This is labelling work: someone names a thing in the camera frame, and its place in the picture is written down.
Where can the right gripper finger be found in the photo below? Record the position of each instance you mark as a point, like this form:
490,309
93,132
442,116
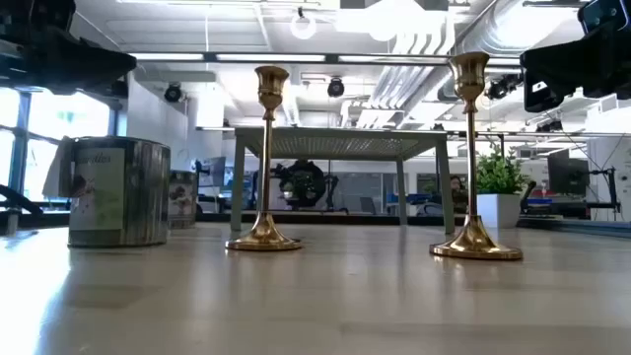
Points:
542,96
567,61

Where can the brass candlestick holder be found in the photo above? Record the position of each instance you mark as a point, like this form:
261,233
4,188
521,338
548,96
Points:
472,241
264,236

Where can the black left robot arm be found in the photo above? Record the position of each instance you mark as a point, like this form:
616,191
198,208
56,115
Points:
24,199

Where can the black computer monitor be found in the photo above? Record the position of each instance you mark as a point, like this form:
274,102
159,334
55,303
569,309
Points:
567,175

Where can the potted plant white pot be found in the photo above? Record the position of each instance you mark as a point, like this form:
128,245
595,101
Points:
499,211

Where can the person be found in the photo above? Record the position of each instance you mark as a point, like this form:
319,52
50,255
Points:
301,185
457,194

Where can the long ceiling light bar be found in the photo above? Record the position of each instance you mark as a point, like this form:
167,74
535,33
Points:
271,57

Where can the bright ceiling light panel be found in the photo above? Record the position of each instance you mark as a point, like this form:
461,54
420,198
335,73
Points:
389,22

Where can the pale green perforated table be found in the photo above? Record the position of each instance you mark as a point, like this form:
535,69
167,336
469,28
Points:
340,143

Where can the black ceiling camera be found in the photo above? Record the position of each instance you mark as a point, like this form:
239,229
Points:
549,126
335,88
503,88
173,92

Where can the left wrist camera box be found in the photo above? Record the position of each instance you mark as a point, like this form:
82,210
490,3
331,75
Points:
49,15

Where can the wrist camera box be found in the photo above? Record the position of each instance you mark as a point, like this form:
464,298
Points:
49,15
604,15

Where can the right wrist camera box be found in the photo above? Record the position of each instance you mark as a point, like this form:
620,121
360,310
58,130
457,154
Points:
604,15

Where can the silver ventilation duct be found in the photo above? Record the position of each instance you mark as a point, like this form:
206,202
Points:
493,29

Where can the black aluminium rig frame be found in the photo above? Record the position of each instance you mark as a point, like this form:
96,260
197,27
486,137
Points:
345,219

